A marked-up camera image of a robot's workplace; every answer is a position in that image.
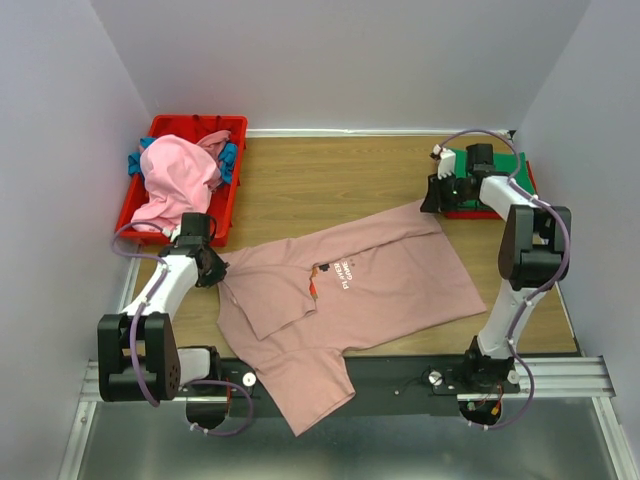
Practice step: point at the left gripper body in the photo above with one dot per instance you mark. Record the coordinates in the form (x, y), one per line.
(216, 270)

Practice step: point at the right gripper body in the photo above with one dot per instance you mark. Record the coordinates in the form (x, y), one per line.
(452, 192)

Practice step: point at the dusty pink printed t-shirt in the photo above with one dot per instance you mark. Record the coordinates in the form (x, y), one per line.
(291, 308)

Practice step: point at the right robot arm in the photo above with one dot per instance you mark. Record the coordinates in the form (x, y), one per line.
(533, 256)

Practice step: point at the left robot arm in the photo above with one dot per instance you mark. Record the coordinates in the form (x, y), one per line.
(138, 359)

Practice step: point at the red folded t-shirt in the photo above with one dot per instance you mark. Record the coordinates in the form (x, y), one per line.
(478, 212)

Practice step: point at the red plastic bin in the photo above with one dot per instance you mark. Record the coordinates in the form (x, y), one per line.
(193, 128)

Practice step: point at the light pink t-shirt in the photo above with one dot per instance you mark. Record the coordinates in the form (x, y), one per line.
(179, 178)

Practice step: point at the blue t-shirt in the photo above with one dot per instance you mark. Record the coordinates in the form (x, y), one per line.
(225, 160)

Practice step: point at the coral pink t-shirt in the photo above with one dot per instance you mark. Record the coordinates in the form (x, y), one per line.
(214, 143)

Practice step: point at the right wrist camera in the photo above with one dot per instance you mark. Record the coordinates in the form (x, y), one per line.
(445, 160)

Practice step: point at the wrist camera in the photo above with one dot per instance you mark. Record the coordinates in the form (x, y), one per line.
(171, 233)
(445, 160)

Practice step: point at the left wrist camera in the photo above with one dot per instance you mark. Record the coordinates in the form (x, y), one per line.
(171, 233)

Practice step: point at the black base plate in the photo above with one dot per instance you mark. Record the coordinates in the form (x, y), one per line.
(437, 385)

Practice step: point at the aluminium frame rail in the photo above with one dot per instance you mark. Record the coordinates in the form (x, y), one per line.
(545, 376)

